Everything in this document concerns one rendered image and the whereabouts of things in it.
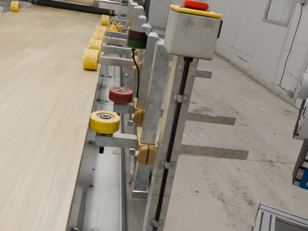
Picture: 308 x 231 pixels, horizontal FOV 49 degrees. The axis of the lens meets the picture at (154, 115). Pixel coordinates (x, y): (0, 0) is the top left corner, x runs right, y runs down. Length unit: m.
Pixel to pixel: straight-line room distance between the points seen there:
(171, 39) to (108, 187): 0.71
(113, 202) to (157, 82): 0.42
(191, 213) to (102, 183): 1.10
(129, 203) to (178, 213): 1.22
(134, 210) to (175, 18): 0.55
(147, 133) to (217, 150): 0.22
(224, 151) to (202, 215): 1.23
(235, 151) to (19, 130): 0.57
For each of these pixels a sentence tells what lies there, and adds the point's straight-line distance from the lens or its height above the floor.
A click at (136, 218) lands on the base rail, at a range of 0.88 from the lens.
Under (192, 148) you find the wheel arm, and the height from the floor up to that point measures 0.85.
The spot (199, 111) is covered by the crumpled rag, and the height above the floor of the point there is 0.87.
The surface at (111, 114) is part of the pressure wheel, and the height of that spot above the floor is 0.91.
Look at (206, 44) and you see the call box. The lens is 0.52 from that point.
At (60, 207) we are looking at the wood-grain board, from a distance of 0.56.
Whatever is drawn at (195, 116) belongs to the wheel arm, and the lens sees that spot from 1.18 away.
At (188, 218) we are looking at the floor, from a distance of 2.11.
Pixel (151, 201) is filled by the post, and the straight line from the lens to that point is 0.64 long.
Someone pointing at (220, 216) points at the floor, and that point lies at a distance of 2.21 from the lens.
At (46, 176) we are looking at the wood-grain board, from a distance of 0.64.
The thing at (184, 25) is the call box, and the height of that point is 1.20.
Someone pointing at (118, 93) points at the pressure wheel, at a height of 0.91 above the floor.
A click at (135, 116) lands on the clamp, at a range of 1.08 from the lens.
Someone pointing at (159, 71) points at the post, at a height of 1.06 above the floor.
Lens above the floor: 1.24
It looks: 20 degrees down
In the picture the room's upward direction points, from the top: 10 degrees clockwise
